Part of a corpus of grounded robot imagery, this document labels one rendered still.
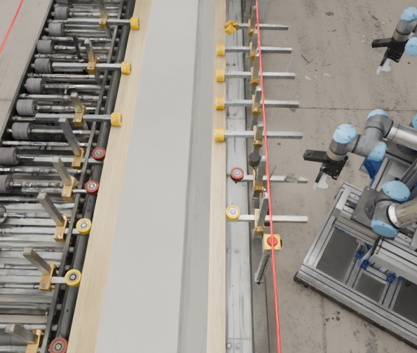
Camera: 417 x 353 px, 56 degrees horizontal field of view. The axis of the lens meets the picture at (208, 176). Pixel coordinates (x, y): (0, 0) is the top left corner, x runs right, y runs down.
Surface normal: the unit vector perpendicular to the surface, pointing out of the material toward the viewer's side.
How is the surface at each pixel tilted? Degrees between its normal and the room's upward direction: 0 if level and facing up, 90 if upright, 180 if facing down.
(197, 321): 61
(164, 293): 0
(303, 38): 0
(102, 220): 0
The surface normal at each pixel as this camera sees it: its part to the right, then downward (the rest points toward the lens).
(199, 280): 0.88, -0.24
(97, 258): 0.00, -0.53
